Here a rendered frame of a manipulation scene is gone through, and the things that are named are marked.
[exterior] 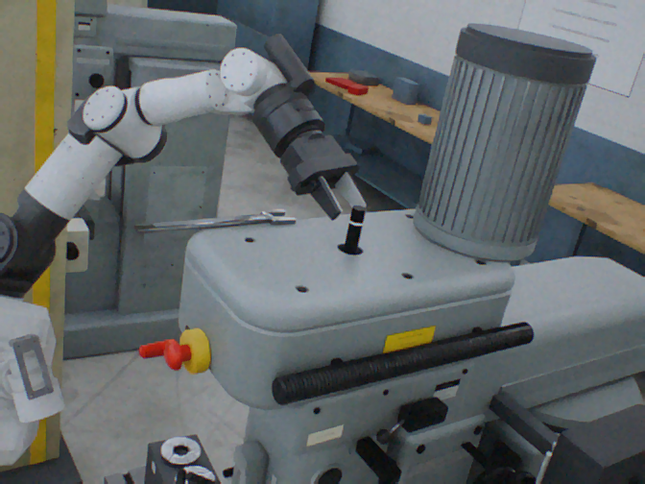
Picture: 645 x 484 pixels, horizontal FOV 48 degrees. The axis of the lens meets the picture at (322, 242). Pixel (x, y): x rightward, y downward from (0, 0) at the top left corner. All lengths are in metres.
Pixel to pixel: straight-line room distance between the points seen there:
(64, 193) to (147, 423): 2.48
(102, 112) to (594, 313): 0.93
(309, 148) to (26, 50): 1.66
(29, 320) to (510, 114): 0.82
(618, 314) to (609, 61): 4.48
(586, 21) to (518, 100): 4.97
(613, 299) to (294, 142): 0.74
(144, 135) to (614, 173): 4.83
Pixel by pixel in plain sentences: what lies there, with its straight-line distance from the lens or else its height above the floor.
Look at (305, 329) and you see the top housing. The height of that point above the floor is 1.86.
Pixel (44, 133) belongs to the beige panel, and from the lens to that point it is 2.66.
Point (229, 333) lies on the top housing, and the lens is 0.91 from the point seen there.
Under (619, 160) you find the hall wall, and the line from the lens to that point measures 5.76.
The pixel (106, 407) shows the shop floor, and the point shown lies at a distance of 3.73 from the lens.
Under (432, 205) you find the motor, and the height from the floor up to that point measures 1.94.
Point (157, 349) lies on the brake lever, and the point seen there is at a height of 1.71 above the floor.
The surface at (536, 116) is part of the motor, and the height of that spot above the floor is 2.12.
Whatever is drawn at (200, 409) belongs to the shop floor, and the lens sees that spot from 3.74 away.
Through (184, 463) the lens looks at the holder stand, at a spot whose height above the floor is 1.16.
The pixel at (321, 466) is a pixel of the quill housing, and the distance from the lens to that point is 1.13.
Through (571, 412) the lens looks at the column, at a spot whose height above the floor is 1.56.
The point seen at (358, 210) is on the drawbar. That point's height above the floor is 1.95.
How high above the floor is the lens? 2.32
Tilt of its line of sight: 24 degrees down
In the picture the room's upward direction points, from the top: 11 degrees clockwise
